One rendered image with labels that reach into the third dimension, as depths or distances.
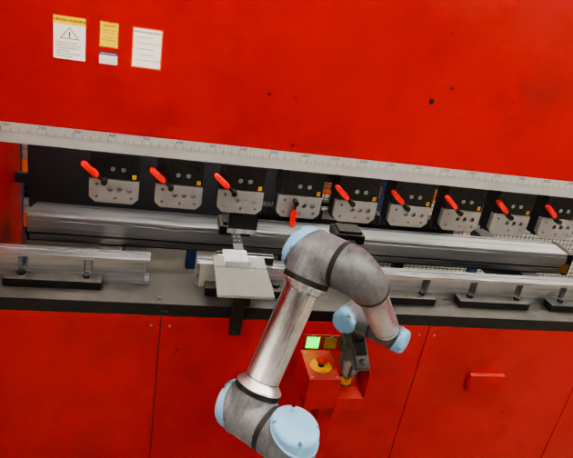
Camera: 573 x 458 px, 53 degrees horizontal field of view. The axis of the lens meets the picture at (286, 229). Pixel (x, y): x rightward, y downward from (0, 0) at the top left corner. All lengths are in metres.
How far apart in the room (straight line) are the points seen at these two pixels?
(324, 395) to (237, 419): 0.56
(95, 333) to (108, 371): 0.16
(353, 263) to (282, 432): 0.40
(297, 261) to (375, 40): 0.80
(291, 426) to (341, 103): 1.00
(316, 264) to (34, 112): 0.97
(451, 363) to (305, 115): 1.12
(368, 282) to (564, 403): 1.62
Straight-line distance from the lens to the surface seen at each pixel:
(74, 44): 1.77
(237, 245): 2.06
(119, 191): 1.88
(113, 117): 1.80
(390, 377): 2.28
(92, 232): 2.24
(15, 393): 2.20
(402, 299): 2.17
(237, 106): 1.79
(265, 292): 1.81
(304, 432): 1.35
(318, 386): 1.88
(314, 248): 1.32
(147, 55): 1.76
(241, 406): 1.39
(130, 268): 2.00
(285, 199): 1.91
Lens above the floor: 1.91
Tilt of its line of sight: 24 degrees down
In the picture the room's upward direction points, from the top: 10 degrees clockwise
